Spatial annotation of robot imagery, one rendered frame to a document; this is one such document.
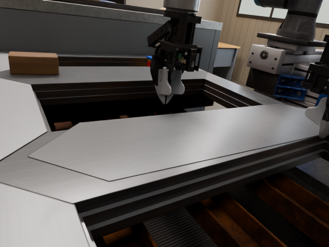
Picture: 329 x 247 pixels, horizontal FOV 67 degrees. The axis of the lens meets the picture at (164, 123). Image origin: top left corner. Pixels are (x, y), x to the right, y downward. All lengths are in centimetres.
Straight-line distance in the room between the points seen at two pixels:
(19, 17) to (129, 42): 45
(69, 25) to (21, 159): 83
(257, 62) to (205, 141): 69
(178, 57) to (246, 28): 455
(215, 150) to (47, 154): 27
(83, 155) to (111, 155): 4
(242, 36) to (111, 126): 473
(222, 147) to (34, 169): 30
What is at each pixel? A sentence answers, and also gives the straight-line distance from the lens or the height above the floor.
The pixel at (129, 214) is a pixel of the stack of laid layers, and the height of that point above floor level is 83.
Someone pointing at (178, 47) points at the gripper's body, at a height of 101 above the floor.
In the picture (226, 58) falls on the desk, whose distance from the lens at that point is 461.
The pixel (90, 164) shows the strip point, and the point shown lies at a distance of 36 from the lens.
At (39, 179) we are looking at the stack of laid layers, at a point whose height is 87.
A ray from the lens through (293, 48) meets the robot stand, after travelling 116.
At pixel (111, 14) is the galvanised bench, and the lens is 120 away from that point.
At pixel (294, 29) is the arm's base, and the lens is 119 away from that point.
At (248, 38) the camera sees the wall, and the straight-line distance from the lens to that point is 502.
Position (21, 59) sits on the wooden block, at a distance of 77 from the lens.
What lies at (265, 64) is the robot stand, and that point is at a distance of 109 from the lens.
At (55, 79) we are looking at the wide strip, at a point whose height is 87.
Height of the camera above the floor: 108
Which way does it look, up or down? 24 degrees down
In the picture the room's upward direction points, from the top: 8 degrees clockwise
